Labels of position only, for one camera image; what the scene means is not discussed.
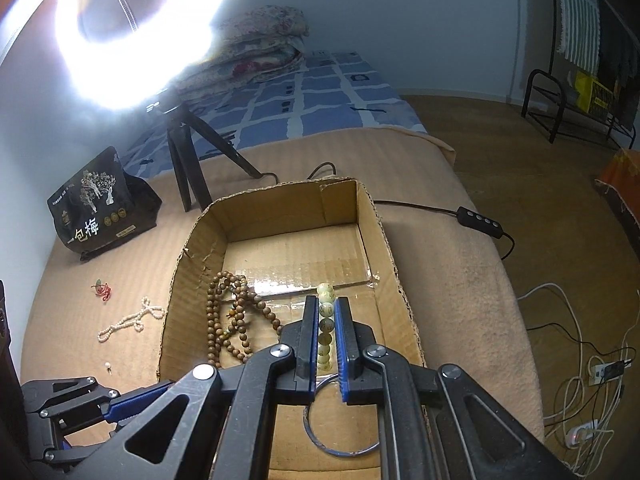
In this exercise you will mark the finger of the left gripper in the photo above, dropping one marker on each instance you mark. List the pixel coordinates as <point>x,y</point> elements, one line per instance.
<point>121,406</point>

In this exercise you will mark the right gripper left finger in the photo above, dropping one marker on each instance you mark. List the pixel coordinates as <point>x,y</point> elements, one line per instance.
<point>297,384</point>

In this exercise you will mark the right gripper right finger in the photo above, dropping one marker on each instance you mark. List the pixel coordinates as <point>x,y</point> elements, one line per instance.
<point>357,381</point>

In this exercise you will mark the thin metal bangle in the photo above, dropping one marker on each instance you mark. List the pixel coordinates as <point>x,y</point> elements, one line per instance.
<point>336,429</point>

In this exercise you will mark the tan blanket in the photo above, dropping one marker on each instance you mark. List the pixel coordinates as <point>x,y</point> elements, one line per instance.
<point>461,299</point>

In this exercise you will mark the cardboard box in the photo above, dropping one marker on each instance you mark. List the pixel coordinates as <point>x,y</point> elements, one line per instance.
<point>287,240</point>

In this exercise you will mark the black snack bag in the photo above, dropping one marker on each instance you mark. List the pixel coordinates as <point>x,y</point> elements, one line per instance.
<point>102,207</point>

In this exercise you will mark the white power strip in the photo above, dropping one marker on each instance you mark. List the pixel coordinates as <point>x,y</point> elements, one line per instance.
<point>579,435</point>

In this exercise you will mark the black tripod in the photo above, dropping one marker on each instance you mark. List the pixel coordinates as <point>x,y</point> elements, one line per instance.
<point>180,122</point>

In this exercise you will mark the blue checkered bed sheet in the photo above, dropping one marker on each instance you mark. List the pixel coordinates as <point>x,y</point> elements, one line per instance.
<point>328,91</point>

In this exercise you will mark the orange cloth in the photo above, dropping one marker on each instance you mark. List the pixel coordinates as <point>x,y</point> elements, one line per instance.
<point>619,183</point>

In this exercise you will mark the folded floral quilt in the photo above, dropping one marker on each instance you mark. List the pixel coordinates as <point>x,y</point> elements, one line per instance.
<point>239,64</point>

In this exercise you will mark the black metal rack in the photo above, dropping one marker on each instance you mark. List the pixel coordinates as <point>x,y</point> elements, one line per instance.
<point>597,37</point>

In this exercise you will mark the floral pillow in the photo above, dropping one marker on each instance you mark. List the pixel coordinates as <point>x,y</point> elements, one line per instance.
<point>260,29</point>

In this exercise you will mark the yellow bag on rack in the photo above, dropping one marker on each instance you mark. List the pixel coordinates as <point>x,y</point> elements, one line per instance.
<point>593,98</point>

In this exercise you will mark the red cord jade pendant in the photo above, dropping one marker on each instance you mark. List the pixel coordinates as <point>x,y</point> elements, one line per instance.
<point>102,290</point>

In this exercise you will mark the black cable inline remote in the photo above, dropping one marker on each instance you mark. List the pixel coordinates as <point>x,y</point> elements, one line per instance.
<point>465,217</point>

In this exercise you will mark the ring light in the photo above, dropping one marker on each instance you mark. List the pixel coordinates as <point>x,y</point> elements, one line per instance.
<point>118,54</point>

